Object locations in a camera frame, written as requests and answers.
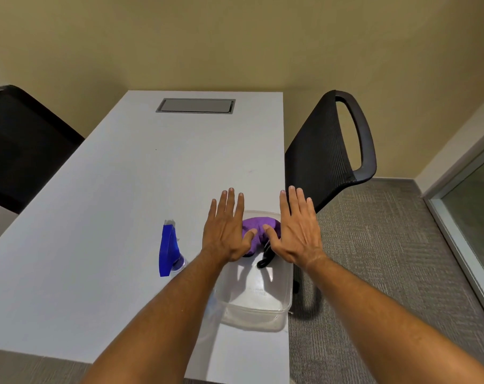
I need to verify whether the person's left hand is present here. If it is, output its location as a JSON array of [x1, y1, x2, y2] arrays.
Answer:
[[201, 188, 258, 263]]

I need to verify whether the person's right hand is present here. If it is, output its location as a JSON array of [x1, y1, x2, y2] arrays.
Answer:
[[263, 186, 327, 271]]

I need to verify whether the person's left forearm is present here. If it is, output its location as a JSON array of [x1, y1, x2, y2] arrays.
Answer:
[[80, 249, 229, 384]]

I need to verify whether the person's right forearm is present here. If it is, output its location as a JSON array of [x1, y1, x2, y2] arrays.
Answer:
[[306, 255, 484, 384]]

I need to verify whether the purple cloth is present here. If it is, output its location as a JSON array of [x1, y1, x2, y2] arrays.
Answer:
[[242, 217, 282, 258]]

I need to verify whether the clear plastic container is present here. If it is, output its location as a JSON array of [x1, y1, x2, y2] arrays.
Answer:
[[214, 210, 294, 333]]

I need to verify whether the blue spray bottle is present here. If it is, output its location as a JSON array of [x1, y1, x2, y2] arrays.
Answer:
[[159, 220, 186, 277]]

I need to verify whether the black mesh office chair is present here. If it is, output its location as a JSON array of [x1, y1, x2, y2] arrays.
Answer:
[[0, 85, 85, 215], [284, 90, 377, 305]]

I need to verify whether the grey table cable hatch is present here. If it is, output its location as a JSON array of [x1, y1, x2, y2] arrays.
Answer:
[[156, 98, 236, 114]]

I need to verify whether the glass door with white frame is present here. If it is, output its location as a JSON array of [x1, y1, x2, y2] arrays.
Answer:
[[425, 123, 484, 332]]

